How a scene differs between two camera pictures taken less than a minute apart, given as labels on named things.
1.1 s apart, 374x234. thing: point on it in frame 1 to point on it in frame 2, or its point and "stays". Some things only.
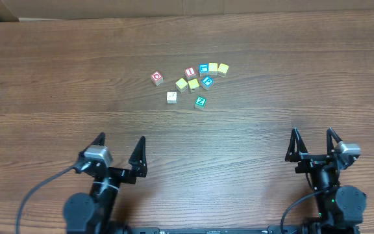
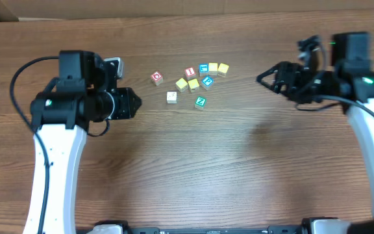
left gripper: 137,164 to 126,110
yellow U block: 181,85 stays
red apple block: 156,78 stays
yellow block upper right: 223,69 stays
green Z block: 200,103 stays
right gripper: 308,160 to 282,70
